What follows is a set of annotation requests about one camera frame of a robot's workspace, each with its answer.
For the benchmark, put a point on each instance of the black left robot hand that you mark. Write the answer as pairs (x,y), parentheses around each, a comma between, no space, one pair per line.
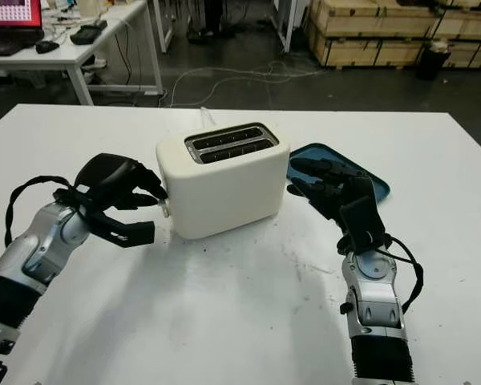
(108,176)

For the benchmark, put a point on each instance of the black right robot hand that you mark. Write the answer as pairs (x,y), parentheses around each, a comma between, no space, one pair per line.
(344,188)

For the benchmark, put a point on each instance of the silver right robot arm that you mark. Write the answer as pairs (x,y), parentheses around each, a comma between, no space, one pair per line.
(377,321)

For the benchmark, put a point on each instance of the blue plastic tray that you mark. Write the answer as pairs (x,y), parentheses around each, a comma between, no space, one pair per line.
(378,188)

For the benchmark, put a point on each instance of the small silver toaster knob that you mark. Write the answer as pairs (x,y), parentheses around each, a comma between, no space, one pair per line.
(165,210)

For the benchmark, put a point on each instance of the white two-slot toaster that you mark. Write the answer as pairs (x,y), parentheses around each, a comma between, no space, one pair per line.
(228,192)

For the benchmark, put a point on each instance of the white office desk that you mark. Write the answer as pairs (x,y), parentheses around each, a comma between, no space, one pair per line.
(76,58)

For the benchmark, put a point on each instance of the black computer mouse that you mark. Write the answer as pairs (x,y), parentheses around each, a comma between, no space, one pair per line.
(47,46)

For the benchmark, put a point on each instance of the black handheld controller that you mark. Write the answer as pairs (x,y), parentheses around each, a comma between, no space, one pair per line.
(87,33)

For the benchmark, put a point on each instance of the black trash bin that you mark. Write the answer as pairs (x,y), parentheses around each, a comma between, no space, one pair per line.
(433,62)

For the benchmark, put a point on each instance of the laptop with red screen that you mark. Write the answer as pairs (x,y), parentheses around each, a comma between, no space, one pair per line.
(8,24)

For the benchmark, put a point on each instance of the standing person dark legs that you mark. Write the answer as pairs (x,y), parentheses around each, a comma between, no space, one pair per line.
(212,20)

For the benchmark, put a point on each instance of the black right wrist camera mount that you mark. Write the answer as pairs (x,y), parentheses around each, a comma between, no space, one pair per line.
(360,224)

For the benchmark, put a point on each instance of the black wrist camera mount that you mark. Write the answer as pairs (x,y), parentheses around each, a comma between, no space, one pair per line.
(132,234)
(360,224)

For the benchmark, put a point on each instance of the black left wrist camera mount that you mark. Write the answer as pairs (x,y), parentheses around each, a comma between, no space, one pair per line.
(132,234)

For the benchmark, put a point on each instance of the white table frame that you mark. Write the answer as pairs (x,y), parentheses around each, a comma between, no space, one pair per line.
(286,26)
(164,28)

